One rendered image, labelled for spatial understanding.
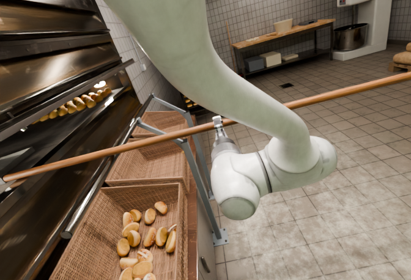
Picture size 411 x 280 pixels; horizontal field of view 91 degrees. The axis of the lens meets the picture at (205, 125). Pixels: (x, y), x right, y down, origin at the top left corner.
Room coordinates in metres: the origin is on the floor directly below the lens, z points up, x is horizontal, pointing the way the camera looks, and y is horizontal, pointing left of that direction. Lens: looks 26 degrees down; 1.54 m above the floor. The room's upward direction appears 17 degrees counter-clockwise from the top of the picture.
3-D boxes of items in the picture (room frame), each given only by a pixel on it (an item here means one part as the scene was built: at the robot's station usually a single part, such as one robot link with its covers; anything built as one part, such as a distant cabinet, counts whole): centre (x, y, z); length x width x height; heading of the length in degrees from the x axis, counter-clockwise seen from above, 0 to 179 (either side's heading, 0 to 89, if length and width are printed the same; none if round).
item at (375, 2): (4.56, -3.88, 0.66); 1.00 x 0.66 x 1.32; 86
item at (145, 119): (1.94, 0.41, 0.72); 0.56 x 0.49 x 0.28; 175
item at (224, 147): (0.48, -0.03, 1.19); 0.09 x 0.06 x 0.09; 86
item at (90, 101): (1.95, 1.12, 1.21); 0.61 x 0.48 x 0.06; 86
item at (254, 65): (5.13, -1.62, 0.35); 0.50 x 0.36 x 0.24; 176
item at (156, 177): (1.33, 0.45, 0.72); 0.56 x 0.49 x 0.28; 177
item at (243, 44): (5.08, -2.32, 0.45); 2.20 x 0.80 x 0.90; 86
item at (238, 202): (0.37, -0.04, 1.19); 0.16 x 0.13 x 0.11; 176
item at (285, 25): (5.14, -2.48, 1.01); 0.43 x 0.43 x 0.21
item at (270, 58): (5.10, -2.04, 0.35); 0.50 x 0.36 x 0.24; 177
